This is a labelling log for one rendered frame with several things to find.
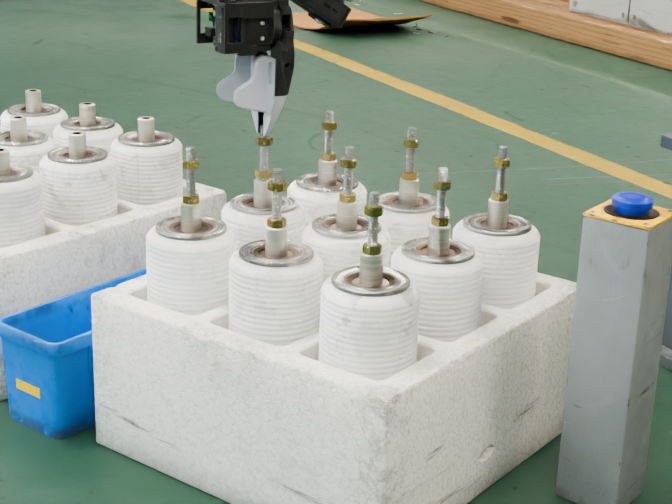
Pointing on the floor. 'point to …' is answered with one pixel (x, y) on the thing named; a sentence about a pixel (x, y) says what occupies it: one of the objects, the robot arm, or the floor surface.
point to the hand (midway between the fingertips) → (269, 121)
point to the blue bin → (53, 362)
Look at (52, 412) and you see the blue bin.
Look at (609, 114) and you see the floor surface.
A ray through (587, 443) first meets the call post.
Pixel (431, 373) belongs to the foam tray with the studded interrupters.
